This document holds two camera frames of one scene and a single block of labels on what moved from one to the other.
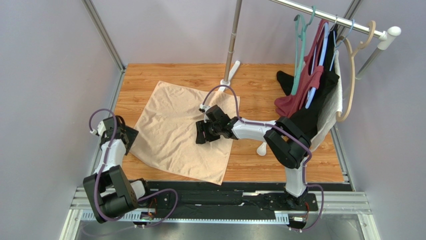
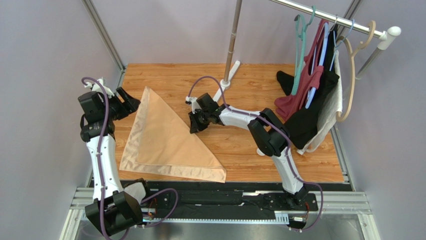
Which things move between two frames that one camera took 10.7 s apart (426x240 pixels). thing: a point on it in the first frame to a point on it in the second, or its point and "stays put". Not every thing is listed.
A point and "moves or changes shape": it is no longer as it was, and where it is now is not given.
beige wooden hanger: (353, 58) stays put
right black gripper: (206, 129) to (198, 118)
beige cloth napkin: (167, 136) moves or changes shape
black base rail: (224, 201) stays put
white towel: (330, 110) stays put
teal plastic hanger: (300, 31) stays put
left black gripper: (131, 134) to (128, 106)
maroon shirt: (308, 78) stays put
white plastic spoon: (261, 150) stays put
